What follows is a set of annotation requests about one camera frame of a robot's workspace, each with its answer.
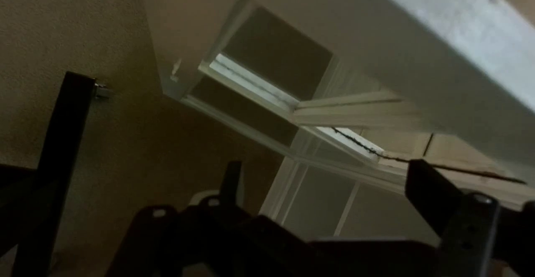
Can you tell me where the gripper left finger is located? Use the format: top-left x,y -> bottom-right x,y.
105,161 -> 318,277

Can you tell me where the white framed window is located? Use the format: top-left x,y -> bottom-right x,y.
181,0 -> 423,242

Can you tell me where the black metal frame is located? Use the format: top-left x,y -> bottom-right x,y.
0,71 -> 112,277

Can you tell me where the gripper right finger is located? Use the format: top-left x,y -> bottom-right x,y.
405,159 -> 535,277

